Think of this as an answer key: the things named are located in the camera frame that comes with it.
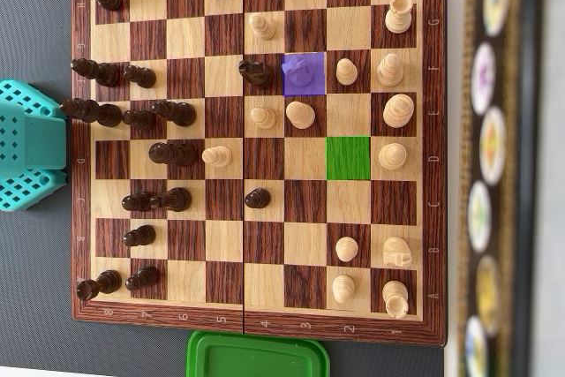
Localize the light wooden knight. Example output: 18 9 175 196
282 55 315 89
381 236 414 268

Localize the wooden chessboard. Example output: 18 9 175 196
70 0 448 347

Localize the dark wooden pawn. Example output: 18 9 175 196
122 192 154 213
244 188 272 210
123 224 157 248
122 109 158 132
125 266 161 292
123 64 157 89

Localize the light wooden pawn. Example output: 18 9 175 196
335 236 360 263
248 12 277 41
331 274 357 305
201 146 233 170
250 106 277 131
335 57 359 87

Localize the light wooden bishop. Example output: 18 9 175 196
285 101 317 132
377 53 404 88

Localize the dark wooden knight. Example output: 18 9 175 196
237 58 273 90
149 186 192 213

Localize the light wooden rook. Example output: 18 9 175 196
384 0 416 34
381 280 410 320

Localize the green plastic container lid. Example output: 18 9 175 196
185 328 331 377

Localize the black gold patterned tray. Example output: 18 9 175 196
456 0 546 377

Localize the dark grey mat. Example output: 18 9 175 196
0 0 448 377

